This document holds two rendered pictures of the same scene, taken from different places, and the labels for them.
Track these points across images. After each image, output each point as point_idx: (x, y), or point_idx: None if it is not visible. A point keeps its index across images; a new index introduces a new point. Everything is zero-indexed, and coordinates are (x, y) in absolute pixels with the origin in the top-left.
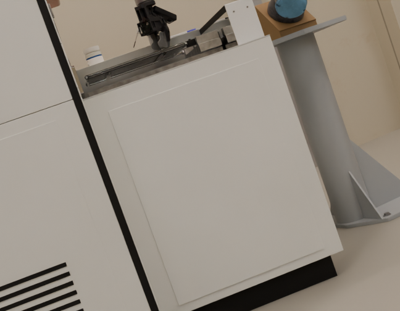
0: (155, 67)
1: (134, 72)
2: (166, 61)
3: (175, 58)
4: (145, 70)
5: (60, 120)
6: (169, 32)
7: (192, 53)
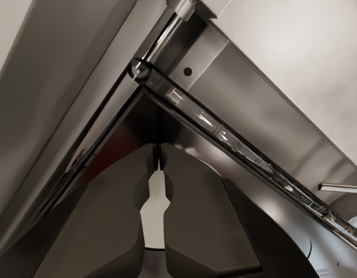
0: (43, 129)
1: None
2: (72, 77)
3: (103, 25)
4: (21, 165)
5: None
6: (286, 239)
7: (341, 153)
